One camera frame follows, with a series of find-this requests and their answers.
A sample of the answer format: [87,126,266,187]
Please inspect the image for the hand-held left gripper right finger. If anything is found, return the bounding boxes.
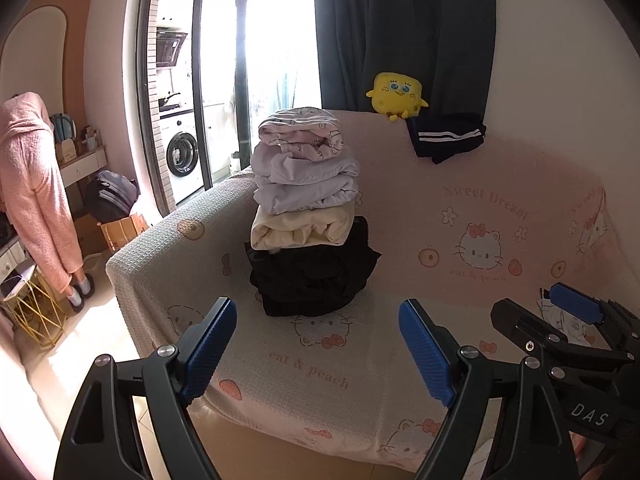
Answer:
[398,299,581,480]

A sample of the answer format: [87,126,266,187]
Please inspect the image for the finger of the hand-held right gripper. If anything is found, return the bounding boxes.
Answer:
[547,282,640,356]
[490,299,636,386]

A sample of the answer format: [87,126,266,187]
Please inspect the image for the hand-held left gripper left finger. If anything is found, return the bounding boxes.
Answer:
[52,296,238,480]

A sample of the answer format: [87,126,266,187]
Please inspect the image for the pink bear print pajama pants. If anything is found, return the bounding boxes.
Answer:
[258,106,346,163]

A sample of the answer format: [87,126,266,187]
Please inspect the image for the white blue print pajama garment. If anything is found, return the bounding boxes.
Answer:
[537,290,596,346]

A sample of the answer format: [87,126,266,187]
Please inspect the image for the pink and cream printed blanket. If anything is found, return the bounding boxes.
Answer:
[106,107,626,473]

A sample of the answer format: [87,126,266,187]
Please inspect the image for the cream folded garment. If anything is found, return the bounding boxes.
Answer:
[250,205,356,252]

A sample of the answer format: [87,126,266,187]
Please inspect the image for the lavender folded garment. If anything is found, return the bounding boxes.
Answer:
[251,152,361,184]
[254,175,360,213]

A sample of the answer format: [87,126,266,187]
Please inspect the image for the dark grey backpack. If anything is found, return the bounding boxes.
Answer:
[82,170,141,223]

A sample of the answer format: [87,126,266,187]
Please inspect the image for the white washing machine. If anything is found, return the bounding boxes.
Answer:
[161,110,203,196]

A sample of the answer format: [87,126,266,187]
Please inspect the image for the navy white striped garment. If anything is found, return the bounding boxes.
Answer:
[406,112,487,165]

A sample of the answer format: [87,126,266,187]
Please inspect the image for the white dresser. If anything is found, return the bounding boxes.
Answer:
[57,146,108,187]

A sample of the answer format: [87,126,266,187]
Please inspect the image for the yellow plush toy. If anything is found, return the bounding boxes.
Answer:
[366,72,430,122]

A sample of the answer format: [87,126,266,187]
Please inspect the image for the window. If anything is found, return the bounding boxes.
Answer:
[135,0,322,216]

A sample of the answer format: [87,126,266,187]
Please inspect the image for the black range hood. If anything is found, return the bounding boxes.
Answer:
[156,30,188,68]

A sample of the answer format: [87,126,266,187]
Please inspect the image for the dark grey cloth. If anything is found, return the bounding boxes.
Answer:
[311,0,497,121]

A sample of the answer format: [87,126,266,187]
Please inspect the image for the gold wire basket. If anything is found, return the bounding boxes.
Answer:
[7,265,68,348]

